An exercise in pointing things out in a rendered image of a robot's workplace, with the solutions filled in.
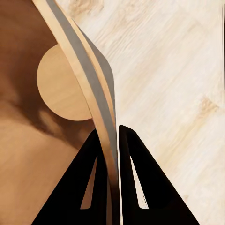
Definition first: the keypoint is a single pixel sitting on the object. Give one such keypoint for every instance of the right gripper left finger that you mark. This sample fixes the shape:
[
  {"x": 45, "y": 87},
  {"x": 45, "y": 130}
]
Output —
[{"x": 63, "y": 205}]

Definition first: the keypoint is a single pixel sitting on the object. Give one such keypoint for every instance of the trash can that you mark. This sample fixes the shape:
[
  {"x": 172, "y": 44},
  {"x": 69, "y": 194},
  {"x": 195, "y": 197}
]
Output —
[{"x": 56, "y": 87}]

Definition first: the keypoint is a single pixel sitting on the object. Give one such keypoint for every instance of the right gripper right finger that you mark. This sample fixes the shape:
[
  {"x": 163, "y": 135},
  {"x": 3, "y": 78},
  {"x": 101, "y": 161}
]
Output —
[{"x": 166, "y": 207}]

